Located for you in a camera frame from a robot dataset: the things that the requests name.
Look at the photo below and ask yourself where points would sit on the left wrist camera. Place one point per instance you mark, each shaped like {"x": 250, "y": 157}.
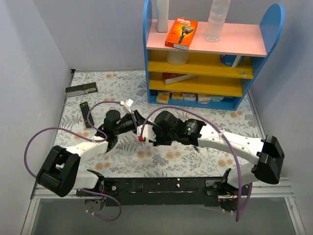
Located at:
{"x": 127, "y": 106}

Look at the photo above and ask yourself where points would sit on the floral table cloth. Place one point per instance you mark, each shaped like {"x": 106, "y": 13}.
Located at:
{"x": 132, "y": 158}

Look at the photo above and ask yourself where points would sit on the black rectangular box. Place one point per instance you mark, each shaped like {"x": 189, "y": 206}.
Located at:
{"x": 81, "y": 89}

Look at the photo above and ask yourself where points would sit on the blue white cup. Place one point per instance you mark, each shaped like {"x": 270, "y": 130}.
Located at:
{"x": 231, "y": 60}

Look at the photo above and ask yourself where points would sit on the white tall bottle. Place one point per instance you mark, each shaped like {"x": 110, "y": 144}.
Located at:
{"x": 162, "y": 15}

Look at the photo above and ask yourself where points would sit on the black remote control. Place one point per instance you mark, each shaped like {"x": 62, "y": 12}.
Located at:
{"x": 88, "y": 120}

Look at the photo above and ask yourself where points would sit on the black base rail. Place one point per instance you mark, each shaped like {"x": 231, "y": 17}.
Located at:
{"x": 168, "y": 191}

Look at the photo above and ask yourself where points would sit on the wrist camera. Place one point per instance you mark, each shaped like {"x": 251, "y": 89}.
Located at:
{"x": 146, "y": 133}
{"x": 127, "y": 106}

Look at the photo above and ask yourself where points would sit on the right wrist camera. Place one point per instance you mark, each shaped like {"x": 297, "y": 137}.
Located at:
{"x": 146, "y": 133}

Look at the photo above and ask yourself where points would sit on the blue yellow pink shelf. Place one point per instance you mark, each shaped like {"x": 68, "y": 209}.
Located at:
{"x": 255, "y": 42}

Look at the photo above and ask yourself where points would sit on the orange razor box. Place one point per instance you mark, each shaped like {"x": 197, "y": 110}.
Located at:
{"x": 181, "y": 34}

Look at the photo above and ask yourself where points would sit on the red white book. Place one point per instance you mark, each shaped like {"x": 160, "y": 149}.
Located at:
{"x": 170, "y": 78}

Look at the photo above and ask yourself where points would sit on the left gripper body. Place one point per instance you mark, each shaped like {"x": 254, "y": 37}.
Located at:
{"x": 135, "y": 120}

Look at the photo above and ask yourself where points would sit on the green soap pack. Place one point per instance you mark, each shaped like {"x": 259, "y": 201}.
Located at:
{"x": 217, "y": 98}

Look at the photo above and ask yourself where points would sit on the clear plastic water bottle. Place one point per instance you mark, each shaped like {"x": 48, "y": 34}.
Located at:
{"x": 218, "y": 13}

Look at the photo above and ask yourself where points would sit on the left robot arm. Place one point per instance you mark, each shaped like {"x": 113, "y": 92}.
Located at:
{"x": 62, "y": 172}

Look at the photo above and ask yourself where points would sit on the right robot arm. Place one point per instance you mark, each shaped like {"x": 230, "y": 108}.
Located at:
{"x": 265, "y": 156}

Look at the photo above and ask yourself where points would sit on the white cylinder roll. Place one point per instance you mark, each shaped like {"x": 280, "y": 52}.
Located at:
{"x": 177, "y": 58}

